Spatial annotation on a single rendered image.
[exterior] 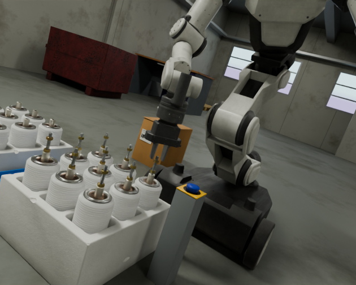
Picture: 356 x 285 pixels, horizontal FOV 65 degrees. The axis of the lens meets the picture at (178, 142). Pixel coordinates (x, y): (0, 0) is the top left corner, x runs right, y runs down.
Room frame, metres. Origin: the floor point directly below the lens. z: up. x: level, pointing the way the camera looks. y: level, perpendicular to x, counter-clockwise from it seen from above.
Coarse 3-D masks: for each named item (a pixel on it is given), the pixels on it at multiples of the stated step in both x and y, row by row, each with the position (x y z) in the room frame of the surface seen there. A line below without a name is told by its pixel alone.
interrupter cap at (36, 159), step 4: (32, 156) 0.79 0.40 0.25; (36, 156) 0.80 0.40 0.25; (40, 156) 0.81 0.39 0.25; (32, 160) 0.76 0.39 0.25; (36, 160) 0.77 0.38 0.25; (40, 160) 0.79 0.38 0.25; (52, 160) 0.81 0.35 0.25; (56, 160) 0.82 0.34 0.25; (40, 164) 0.76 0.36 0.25; (44, 164) 0.76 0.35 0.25; (48, 164) 0.77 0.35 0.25; (52, 164) 0.78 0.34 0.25; (56, 164) 0.79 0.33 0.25
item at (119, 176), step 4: (112, 168) 0.92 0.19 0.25; (112, 172) 0.91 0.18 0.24; (116, 172) 0.90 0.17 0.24; (120, 172) 0.90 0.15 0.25; (124, 172) 0.91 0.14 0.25; (128, 172) 0.92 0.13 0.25; (116, 176) 0.90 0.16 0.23; (120, 176) 0.90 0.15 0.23; (124, 176) 0.90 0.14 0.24; (132, 176) 0.92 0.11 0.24; (116, 180) 0.90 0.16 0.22; (120, 180) 0.90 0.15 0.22; (124, 180) 0.90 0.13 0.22
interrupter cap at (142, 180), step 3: (141, 177) 0.91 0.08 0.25; (144, 177) 0.92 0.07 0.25; (141, 180) 0.88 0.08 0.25; (144, 180) 0.89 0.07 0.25; (153, 180) 0.91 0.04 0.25; (156, 180) 0.92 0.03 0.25; (144, 183) 0.86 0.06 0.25; (147, 183) 0.87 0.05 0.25; (153, 183) 0.89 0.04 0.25; (156, 183) 0.90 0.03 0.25; (159, 183) 0.90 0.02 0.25; (150, 186) 0.86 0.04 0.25; (153, 186) 0.86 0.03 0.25; (156, 186) 0.87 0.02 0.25
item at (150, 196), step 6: (138, 180) 0.88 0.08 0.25; (138, 186) 0.85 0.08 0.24; (144, 186) 0.85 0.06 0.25; (144, 192) 0.85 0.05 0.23; (150, 192) 0.85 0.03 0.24; (156, 192) 0.86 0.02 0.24; (144, 198) 0.85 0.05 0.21; (150, 198) 0.85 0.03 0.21; (156, 198) 0.87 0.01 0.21; (138, 204) 0.85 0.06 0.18; (144, 204) 0.85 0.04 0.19; (150, 204) 0.86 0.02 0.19; (156, 204) 0.88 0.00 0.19
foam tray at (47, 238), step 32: (0, 192) 0.75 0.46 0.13; (32, 192) 0.72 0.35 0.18; (0, 224) 0.74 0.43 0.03; (32, 224) 0.67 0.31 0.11; (64, 224) 0.62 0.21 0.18; (128, 224) 0.72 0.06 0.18; (160, 224) 0.89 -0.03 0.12; (32, 256) 0.66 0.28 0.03; (64, 256) 0.61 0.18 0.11; (96, 256) 0.62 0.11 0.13; (128, 256) 0.76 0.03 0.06
